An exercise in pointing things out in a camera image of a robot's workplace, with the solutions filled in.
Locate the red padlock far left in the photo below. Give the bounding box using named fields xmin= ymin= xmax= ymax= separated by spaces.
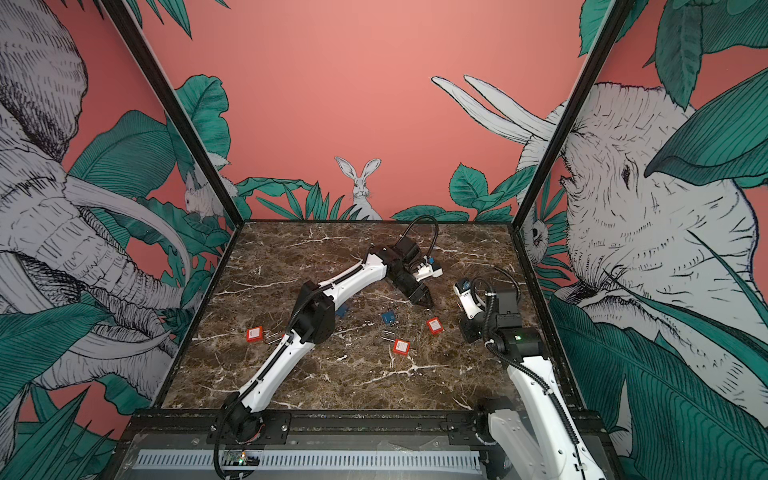
xmin=246 ymin=326 xmax=264 ymax=343

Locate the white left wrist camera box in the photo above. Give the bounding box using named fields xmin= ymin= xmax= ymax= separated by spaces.
xmin=413 ymin=257 xmax=443 ymax=282

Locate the black enclosure corner post left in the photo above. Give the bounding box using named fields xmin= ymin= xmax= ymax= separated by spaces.
xmin=100 ymin=0 xmax=245 ymax=230

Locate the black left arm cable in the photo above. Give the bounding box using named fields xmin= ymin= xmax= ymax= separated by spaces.
xmin=399 ymin=215 xmax=441 ymax=262

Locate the red padlock long shackle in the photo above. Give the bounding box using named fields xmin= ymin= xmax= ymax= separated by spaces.
xmin=426 ymin=317 xmax=445 ymax=336

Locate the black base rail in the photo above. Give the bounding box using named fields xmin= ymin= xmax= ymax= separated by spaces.
xmin=125 ymin=409 xmax=601 ymax=448

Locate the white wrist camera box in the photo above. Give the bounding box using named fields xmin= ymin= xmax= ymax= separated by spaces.
xmin=413 ymin=257 xmax=443 ymax=282
xmin=453 ymin=278 xmax=485 ymax=320

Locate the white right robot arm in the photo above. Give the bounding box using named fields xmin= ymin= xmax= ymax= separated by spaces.
xmin=454 ymin=280 xmax=606 ymax=479

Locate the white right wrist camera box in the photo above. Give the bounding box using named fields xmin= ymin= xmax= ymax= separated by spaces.
xmin=453 ymin=278 xmax=485 ymax=320

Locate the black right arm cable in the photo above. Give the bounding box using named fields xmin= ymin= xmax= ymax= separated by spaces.
xmin=469 ymin=263 xmax=523 ymax=313

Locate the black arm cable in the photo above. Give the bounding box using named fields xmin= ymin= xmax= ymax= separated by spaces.
xmin=469 ymin=263 xmax=523 ymax=313
xmin=399 ymin=215 xmax=441 ymax=262

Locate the red padlock white label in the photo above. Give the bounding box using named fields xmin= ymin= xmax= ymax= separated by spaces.
xmin=381 ymin=330 xmax=411 ymax=356

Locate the black enclosure corner post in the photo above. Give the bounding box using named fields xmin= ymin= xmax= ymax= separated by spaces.
xmin=512 ymin=0 xmax=634 ymax=232
xmin=100 ymin=0 xmax=245 ymax=230

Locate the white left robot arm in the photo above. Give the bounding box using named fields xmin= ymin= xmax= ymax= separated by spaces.
xmin=211 ymin=235 xmax=442 ymax=444

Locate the white slotted cable duct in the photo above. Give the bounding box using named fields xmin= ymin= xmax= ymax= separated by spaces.
xmin=133 ymin=449 xmax=484 ymax=474

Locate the black enclosure corner post right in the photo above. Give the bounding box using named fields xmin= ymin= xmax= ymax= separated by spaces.
xmin=512 ymin=0 xmax=634 ymax=232

